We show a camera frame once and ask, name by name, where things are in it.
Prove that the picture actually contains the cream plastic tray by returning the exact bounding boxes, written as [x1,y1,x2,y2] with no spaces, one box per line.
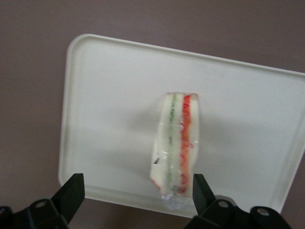
[58,33,305,219]

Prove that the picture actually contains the plastic-wrapped triangle sandwich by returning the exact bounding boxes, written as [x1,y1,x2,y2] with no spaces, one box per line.
[149,92,201,210]

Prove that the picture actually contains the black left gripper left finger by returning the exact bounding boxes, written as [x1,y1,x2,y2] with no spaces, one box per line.
[0,173,86,229]

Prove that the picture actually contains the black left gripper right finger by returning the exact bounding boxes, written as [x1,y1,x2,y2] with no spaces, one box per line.
[184,174,293,229]

